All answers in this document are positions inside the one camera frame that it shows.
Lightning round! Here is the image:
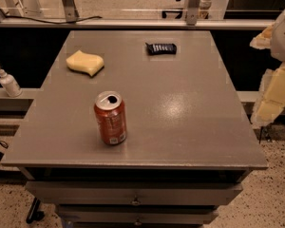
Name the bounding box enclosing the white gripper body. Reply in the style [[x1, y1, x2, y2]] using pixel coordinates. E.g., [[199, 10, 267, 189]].
[[271, 10, 285, 62]]

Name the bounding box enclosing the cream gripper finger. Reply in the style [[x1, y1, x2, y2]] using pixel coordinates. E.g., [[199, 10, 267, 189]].
[[250, 63, 285, 129], [250, 25, 274, 49]]

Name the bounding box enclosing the yellow sponge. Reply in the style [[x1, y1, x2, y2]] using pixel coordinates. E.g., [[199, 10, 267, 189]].
[[66, 50, 105, 77]]

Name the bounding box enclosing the dark blue snack packet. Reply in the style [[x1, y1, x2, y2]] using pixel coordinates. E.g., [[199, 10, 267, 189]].
[[145, 44, 177, 55]]

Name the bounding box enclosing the grey drawer cabinet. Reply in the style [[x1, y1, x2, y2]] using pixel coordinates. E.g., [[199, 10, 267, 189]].
[[3, 30, 267, 228]]

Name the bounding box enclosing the red soda can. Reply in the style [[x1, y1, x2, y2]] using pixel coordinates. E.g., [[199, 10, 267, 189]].
[[94, 91, 127, 145]]

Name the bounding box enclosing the lower drawer front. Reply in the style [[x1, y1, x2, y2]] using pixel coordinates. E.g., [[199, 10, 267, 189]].
[[56, 205, 218, 225]]

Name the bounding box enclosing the drawer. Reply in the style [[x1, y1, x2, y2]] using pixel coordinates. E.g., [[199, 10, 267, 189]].
[[56, 205, 218, 225], [26, 181, 242, 206]]

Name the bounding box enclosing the upper drawer front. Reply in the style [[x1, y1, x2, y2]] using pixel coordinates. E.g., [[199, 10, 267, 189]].
[[26, 181, 242, 206]]

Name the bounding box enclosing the white pump bottle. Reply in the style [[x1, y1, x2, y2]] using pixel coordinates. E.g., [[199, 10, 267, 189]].
[[0, 66, 22, 97]]

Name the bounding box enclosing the black caster leg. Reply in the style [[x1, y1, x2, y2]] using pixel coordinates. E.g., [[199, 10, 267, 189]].
[[26, 198, 45, 224]]

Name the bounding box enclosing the metal frame post right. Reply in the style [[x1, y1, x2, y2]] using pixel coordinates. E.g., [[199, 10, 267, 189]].
[[185, 0, 200, 26]]

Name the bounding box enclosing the metal frame post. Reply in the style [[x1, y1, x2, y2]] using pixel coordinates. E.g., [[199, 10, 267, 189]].
[[185, 0, 200, 26], [62, 0, 79, 23]]

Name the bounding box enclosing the metal frame post left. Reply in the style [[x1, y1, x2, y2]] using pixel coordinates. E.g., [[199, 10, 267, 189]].
[[62, 0, 79, 23]]

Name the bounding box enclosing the black cable on shelf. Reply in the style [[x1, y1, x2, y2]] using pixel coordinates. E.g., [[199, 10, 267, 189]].
[[0, 7, 104, 25]]

